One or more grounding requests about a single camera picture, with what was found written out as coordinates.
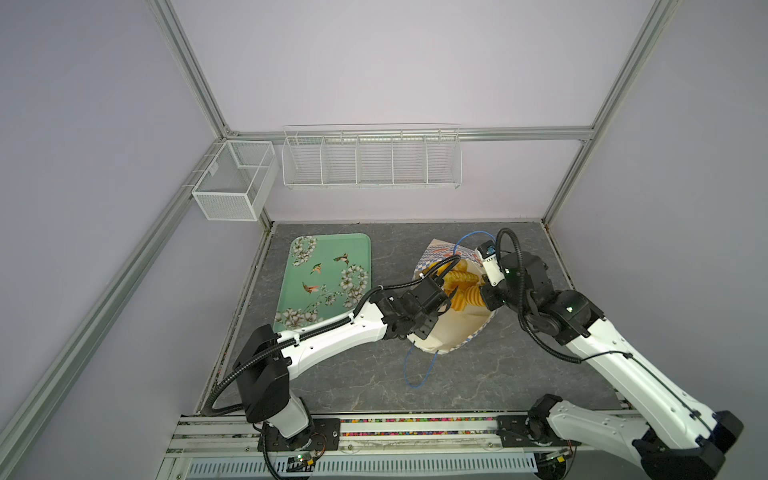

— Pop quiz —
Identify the green floral tray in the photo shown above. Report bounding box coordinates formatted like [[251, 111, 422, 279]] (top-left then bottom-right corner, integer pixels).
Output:
[[273, 233, 372, 332]]

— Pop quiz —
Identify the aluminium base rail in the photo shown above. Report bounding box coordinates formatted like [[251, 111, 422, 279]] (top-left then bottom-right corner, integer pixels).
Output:
[[157, 411, 645, 479]]

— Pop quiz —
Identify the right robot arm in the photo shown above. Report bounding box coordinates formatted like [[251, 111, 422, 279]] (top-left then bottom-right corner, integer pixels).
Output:
[[476, 228, 744, 479]]

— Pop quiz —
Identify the small white mesh basket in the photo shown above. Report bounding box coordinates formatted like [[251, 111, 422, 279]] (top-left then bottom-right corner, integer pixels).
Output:
[[192, 140, 280, 222]]

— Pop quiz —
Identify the checkered paper bag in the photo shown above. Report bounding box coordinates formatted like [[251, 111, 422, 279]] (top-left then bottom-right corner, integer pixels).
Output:
[[403, 239, 494, 389]]

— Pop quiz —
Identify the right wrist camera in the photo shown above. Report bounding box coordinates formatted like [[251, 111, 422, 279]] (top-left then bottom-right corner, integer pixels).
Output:
[[475, 240, 505, 287]]

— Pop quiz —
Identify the long white wire basket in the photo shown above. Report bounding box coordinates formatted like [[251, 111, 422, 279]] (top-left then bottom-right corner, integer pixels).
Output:
[[282, 123, 463, 189]]

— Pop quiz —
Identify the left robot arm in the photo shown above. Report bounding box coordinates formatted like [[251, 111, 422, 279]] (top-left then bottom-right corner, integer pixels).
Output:
[[200, 255, 461, 450]]

